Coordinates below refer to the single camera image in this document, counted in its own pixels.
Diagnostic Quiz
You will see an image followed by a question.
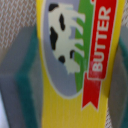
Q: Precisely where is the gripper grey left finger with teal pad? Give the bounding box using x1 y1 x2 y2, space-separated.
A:
0 27 42 128

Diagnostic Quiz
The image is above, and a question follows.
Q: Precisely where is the beige woven placemat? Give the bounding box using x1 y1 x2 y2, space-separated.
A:
0 0 128 64

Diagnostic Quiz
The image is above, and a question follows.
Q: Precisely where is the yellow toy butter box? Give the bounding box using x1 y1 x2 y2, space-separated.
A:
36 0 125 128

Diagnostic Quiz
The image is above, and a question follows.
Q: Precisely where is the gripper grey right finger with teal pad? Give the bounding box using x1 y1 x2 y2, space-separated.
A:
108 26 128 128

